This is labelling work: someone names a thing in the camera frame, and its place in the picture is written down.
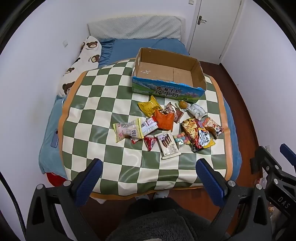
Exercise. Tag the person's white sock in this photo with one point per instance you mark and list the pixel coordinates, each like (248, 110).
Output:
(141, 197)
(160, 195)

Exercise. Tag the white chocolate wafer packet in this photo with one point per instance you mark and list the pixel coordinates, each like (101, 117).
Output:
(167, 144)

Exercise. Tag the brown snack packet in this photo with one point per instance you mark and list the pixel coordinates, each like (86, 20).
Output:
(174, 111)

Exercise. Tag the grey pillow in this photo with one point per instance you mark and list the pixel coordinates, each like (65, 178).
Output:
(134, 26)

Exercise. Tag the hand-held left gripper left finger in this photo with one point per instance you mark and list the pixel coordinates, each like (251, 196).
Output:
(90, 178)

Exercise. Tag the white grey snack packet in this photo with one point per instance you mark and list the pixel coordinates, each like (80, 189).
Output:
(196, 111)

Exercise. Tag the red object under bed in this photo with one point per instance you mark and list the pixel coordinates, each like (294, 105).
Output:
(54, 179)

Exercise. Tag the orange snack packet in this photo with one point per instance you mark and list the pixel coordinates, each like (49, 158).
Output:
(165, 120)

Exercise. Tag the green white checkered mat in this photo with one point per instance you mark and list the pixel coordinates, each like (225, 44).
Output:
(97, 104)

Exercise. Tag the white bear print pillow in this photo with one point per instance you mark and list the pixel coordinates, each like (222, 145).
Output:
(89, 52)

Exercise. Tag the purple snack packet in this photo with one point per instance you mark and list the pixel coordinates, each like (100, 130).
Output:
(200, 124)

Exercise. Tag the white door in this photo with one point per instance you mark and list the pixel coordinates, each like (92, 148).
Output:
(215, 27)

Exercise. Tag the blue bed sheet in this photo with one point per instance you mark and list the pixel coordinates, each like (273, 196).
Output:
(124, 48)

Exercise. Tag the person's dark fleece clothing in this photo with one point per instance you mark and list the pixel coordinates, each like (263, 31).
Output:
(157, 222)

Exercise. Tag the clear packet with brown egg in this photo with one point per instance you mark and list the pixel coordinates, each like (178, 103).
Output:
(182, 104)

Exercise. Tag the orange panda print packet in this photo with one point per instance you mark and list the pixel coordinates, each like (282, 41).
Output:
(212, 127)

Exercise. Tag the red and white sausage packet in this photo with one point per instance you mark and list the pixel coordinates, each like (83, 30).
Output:
(149, 126)

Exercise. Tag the blue phone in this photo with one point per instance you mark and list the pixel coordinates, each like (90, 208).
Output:
(55, 139)

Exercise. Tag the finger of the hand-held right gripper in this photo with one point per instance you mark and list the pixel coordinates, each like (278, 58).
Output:
(289, 154)
(262, 161)

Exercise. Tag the large instant noodle packet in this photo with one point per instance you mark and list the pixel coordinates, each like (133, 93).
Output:
(196, 136)

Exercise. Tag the pale pink bread packet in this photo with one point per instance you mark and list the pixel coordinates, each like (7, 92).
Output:
(127, 131)

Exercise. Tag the cardboard box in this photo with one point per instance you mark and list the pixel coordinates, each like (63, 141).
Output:
(159, 71)

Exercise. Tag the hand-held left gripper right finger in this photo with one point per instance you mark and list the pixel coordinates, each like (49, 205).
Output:
(210, 180)

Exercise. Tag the yellow snack packet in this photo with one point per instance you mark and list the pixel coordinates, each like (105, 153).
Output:
(149, 106)

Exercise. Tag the small red snack packet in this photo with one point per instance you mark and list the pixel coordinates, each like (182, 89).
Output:
(150, 142)

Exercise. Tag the clear bag of colourful candies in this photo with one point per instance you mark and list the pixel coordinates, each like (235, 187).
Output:
(181, 140)

